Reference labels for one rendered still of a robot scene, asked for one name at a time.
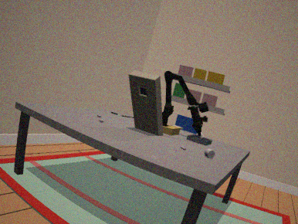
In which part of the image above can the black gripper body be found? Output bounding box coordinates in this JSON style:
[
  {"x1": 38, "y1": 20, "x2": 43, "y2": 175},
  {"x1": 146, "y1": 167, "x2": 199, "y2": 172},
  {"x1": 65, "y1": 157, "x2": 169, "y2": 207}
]
[{"x1": 192, "y1": 114, "x2": 203, "y2": 127}]

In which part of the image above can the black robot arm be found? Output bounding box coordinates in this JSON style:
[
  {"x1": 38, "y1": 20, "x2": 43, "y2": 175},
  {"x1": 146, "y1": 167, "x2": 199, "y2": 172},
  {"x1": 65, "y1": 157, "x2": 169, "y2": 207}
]
[{"x1": 162, "y1": 71, "x2": 208, "y2": 127}]

